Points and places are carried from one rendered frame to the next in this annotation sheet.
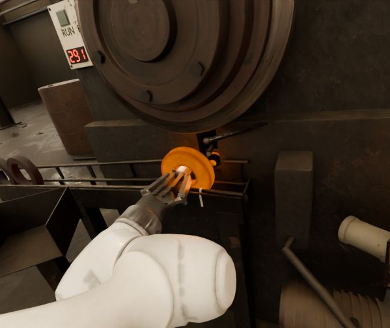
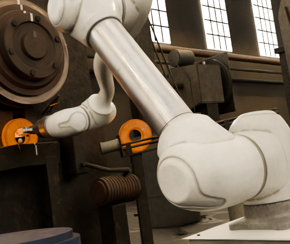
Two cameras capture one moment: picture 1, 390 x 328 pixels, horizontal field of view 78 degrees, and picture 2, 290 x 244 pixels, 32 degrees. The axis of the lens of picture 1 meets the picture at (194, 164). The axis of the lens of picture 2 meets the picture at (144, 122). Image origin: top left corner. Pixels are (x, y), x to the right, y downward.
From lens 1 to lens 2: 2.06 m
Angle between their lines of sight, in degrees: 80
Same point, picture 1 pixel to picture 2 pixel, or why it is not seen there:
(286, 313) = (105, 181)
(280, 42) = (66, 68)
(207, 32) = (58, 54)
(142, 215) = not seen: hidden behind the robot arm
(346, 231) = (103, 144)
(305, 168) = not seen: hidden behind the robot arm
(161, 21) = (45, 46)
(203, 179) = (34, 137)
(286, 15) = (67, 60)
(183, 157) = (22, 121)
